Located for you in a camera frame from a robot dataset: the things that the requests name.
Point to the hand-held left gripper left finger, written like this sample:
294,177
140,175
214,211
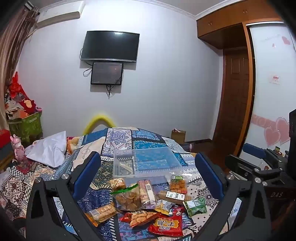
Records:
89,171

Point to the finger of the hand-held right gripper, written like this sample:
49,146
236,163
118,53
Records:
254,150
240,164

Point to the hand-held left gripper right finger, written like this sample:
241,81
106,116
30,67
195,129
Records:
208,173

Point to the orange snack packet green top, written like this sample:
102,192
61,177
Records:
178,184

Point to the clear bag fried snacks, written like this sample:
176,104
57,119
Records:
128,197

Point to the clear plastic container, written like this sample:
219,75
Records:
145,162

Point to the red packet with yellow print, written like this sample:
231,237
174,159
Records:
166,226

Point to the red cookie snack packet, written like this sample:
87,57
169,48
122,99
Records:
141,217

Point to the small orange cracker packet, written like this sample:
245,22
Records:
118,184

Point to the snack packet with white label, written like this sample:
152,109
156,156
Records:
174,197

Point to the clear pack of square crackers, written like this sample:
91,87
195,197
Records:
101,212

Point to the patchwork patterned blanket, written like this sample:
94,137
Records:
120,141

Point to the white pillow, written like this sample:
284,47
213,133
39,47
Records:
48,150

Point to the small brown cardboard box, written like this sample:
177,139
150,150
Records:
178,136

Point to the small red snack packet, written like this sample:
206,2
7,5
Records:
177,210

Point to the yellow foam tube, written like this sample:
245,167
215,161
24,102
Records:
98,119

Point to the small yellow snack packet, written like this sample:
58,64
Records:
163,206

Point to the brown wooden door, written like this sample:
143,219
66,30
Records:
233,97

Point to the white sliding door heart stickers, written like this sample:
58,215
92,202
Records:
270,92

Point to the long biscuit pack barcode label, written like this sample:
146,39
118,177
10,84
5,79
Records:
146,192

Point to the pink toy doll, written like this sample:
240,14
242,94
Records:
18,148

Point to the green cardboard box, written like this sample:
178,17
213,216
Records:
27,126

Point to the red plush toy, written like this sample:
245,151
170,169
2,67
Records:
31,105

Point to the red plastic bag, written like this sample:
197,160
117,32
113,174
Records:
16,85

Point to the wooden overhead cabinet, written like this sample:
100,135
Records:
222,23

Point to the brown curtain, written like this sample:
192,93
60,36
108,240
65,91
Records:
13,46

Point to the white air conditioner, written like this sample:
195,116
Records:
60,16

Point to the small black wall monitor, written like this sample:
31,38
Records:
106,73

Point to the black wall television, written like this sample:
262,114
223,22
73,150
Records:
111,45

